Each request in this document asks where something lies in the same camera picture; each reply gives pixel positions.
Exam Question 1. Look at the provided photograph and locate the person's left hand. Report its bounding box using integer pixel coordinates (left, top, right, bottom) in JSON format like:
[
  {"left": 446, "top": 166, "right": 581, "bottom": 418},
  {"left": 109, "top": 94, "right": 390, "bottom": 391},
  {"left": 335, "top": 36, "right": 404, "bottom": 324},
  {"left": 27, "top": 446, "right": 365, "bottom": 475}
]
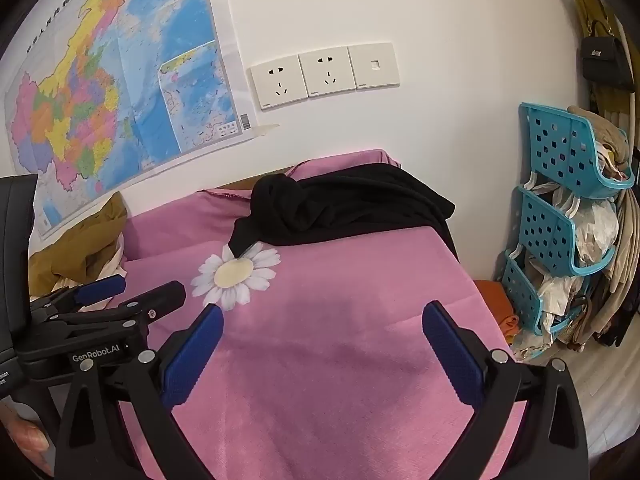
[{"left": 0, "top": 406, "right": 54, "bottom": 476}]

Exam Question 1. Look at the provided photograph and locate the mustard brown garment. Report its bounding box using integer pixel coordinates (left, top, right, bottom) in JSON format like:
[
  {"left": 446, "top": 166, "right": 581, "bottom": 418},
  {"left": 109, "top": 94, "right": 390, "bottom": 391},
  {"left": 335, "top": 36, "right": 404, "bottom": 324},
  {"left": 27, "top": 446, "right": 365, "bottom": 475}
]
[{"left": 29, "top": 192, "right": 128, "bottom": 296}]

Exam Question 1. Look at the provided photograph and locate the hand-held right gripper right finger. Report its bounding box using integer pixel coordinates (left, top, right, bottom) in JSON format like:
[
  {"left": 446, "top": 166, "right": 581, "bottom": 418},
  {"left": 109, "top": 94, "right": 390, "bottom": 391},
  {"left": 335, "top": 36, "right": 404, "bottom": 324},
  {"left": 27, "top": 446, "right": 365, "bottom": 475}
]
[{"left": 421, "top": 301, "right": 591, "bottom": 480}]

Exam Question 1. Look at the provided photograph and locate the white wall power socket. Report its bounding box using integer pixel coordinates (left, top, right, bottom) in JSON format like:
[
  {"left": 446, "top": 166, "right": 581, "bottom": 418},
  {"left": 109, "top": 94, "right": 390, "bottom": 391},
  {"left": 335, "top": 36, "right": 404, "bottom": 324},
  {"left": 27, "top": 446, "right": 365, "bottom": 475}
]
[
  {"left": 250, "top": 59, "right": 308, "bottom": 111},
  {"left": 298, "top": 47, "right": 357, "bottom": 98}
]

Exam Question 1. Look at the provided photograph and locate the pile of beige clothes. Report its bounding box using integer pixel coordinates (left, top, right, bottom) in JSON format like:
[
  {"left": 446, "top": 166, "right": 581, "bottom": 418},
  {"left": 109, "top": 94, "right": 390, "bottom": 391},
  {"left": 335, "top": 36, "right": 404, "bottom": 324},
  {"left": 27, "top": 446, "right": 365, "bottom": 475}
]
[{"left": 567, "top": 105, "right": 640, "bottom": 347}]

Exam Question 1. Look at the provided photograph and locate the orange cloth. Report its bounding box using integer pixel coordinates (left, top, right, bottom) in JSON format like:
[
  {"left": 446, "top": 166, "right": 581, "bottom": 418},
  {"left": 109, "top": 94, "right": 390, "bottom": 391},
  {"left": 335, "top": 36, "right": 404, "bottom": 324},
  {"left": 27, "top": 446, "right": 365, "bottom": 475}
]
[{"left": 474, "top": 280, "right": 521, "bottom": 346}]

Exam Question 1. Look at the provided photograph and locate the colourful wall map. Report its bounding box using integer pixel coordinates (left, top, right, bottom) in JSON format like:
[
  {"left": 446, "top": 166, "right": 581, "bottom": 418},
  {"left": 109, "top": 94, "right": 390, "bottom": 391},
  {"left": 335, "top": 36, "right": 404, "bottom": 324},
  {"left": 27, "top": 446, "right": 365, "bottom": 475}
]
[{"left": 2, "top": 0, "right": 258, "bottom": 238}]

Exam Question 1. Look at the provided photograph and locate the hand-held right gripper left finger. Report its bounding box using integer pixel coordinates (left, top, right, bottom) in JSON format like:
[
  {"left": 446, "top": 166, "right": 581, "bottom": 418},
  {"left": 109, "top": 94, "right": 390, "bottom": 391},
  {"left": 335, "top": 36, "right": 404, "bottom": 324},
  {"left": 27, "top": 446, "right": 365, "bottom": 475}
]
[{"left": 54, "top": 304, "right": 226, "bottom": 480}]

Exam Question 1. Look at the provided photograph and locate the blue plastic basket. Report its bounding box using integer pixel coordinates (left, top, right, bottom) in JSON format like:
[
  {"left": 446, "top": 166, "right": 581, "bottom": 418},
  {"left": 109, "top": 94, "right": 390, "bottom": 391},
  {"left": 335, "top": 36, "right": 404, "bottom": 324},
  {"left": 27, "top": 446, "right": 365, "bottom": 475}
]
[
  {"left": 515, "top": 185, "right": 618, "bottom": 277},
  {"left": 519, "top": 102, "right": 636, "bottom": 200},
  {"left": 501, "top": 250, "right": 581, "bottom": 336}
]

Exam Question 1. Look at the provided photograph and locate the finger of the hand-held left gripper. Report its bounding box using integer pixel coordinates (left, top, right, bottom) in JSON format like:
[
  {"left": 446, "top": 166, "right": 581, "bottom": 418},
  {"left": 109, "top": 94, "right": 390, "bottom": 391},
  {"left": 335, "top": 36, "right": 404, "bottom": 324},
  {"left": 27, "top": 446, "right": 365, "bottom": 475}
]
[
  {"left": 25, "top": 281, "right": 187, "bottom": 342},
  {"left": 30, "top": 274, "right": 127, "bottom": 319}
]

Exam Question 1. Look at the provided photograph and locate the black handbag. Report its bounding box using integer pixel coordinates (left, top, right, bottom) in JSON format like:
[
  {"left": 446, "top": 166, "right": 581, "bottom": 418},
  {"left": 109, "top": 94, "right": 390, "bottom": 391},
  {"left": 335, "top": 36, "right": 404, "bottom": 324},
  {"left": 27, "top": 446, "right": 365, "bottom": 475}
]
[{"left": 580, "top": 35, "right": 633, "bottom": 92}]

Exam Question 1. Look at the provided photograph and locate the black garment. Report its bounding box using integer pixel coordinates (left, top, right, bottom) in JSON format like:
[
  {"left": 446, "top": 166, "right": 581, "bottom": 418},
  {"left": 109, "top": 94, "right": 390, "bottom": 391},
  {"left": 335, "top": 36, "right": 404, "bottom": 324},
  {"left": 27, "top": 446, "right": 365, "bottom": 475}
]
[{"left": 229, "top": 162, "right": 458, "bottom": 261}]

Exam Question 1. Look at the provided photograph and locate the cream white garment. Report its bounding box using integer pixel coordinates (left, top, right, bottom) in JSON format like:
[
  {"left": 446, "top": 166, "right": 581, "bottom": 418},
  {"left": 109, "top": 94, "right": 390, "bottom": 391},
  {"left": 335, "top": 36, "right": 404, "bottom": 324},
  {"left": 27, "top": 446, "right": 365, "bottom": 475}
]
[{"left": 52, "top": 235, "right": 126, "bottom": 292}]

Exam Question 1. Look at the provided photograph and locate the pink daisy printed blanket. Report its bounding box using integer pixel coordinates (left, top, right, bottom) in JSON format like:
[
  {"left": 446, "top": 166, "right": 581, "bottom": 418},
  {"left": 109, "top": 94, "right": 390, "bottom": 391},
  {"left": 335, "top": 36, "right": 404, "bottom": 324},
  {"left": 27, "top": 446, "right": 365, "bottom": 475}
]
[{"left": 120, "top": 149, "right": 531, "bottom": 480}]

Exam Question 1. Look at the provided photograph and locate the white plastic bag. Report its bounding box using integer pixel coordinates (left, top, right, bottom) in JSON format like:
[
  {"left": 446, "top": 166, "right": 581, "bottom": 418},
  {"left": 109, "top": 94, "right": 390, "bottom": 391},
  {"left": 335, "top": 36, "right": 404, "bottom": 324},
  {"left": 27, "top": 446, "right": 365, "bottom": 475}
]
[
  {"left": 536, "top": 260, "right": 577, "bottom": 342},
  {"left": 575, "top": 200, "right": 618, "bottom": 266}
]

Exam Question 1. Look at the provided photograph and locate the mustard hanging garment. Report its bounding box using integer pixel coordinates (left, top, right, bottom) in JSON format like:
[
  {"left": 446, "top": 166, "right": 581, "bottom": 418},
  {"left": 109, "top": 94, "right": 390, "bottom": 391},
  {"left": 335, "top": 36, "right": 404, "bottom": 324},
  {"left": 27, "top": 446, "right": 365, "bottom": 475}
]
[{"left": 572, "top": 0, "right": 640, "bottom": 116}]

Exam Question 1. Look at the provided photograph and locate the white wall data socket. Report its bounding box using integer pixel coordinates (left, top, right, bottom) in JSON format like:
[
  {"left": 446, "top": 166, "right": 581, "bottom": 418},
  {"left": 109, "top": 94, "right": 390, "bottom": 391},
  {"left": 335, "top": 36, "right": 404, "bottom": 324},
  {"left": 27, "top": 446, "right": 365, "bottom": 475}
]
[{"left": 348, "top": 42, "right": 401, "bottom": 90}]

